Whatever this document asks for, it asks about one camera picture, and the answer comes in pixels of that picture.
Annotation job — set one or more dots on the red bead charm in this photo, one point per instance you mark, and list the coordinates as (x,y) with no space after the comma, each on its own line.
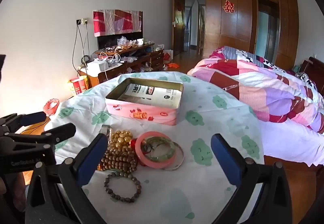
(132,143)

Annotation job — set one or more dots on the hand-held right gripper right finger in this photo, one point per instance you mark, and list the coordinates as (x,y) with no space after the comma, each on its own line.
(226,160)

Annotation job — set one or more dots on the green jade bangle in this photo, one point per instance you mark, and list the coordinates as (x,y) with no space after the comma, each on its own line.
(167,155)

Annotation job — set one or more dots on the wooden headboard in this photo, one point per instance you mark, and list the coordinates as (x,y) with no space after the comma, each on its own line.
(316,64)

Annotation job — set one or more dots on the white mug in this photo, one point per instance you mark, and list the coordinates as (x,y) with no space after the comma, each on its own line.
(140,41)

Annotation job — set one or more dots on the white cloth with green clouds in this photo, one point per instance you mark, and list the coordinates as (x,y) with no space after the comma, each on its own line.
(164,201)

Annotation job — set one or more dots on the black and white pillow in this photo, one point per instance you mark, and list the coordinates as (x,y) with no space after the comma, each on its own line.
(305,79)

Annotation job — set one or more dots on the wooden wardrobe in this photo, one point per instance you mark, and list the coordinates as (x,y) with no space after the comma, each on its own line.
(227,31)

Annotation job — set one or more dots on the red paper wall decoration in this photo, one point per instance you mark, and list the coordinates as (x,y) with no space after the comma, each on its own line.
(228,6)

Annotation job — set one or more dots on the pink patchwork quilt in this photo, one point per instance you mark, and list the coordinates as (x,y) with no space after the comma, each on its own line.
(265,87)

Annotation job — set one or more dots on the wooden door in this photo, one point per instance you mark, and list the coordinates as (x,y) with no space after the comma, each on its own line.
(178,26)

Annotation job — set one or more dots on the pink bangle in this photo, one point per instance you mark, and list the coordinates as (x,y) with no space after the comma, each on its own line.
(151,134)

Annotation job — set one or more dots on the pink tin box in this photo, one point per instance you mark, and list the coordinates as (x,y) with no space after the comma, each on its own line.
(141,112)

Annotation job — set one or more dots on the white bed sheet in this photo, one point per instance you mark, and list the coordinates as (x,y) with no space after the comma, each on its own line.
(291,143)

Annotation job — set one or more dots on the red patchwork television cover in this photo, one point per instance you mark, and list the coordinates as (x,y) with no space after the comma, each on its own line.
(114,21)

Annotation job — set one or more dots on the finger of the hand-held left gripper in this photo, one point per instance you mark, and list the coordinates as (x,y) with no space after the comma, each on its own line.
(57,133)
(31,118)

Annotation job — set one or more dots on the white paper shopping bag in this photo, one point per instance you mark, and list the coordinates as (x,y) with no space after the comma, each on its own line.
(168,56)

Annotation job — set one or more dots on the black television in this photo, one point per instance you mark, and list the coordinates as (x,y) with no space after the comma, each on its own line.
(108,40)

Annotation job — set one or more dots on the wall power socket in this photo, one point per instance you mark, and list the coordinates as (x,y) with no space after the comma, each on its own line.
(82,21)

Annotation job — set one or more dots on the bin with red liner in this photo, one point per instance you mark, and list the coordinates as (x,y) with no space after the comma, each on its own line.
(52,106)

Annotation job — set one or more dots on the wooden television cabinet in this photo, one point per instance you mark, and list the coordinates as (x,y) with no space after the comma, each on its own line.
(151,58)

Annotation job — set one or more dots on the red and yellow bag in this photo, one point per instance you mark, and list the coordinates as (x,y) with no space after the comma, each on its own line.
(78,86)

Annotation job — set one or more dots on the clear plastic bag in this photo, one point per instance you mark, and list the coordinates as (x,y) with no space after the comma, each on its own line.
(122,42)

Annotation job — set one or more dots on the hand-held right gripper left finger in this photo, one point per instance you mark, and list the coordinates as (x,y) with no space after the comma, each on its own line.
(92,160)

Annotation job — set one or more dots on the silver bangle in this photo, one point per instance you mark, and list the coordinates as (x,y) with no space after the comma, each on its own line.
(182,157)

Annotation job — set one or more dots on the white cardboard box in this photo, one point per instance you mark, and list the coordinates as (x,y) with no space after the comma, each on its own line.
(97,67)

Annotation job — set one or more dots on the orange cloth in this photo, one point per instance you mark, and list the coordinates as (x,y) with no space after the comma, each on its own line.
(173,65)

